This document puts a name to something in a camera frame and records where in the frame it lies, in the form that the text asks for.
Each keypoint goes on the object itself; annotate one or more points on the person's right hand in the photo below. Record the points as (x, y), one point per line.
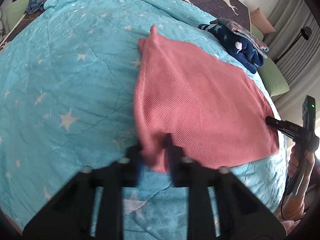
(292, 166)

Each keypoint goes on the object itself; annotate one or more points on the pink knit sweater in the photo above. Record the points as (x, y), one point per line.
(200, 105)

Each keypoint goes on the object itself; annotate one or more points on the large green cushion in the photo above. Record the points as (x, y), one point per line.
(273, 77)

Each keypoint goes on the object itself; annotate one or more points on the teal star-print quilt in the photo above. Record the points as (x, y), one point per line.
(75, 92)

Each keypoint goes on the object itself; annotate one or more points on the grey curtain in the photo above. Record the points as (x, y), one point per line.
(295, 10)

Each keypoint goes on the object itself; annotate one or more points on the black floor lamp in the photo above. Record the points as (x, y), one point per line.
(305, 32)

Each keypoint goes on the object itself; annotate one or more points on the folded navy fleece garment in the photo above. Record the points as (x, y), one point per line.
(240, 47)

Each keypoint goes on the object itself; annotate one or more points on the person's right forearm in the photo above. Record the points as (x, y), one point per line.
(297, 205)

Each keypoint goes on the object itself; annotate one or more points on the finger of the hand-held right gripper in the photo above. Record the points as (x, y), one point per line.
(282, 125)

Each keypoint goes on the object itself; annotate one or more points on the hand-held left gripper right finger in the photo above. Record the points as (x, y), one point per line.
(172, 155)

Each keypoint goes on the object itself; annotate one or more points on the folded floral cloth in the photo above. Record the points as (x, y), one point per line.
(250, 36)

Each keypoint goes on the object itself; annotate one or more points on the pink pillow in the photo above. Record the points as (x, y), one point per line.
(261, 20)

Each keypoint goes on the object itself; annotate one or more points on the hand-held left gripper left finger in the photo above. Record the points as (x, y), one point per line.
(133, 160)

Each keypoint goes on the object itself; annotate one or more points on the green bed-side cushion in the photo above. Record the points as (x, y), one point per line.
(16, 11)

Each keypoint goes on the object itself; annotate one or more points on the small green cushion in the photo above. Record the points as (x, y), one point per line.
(256, 32)

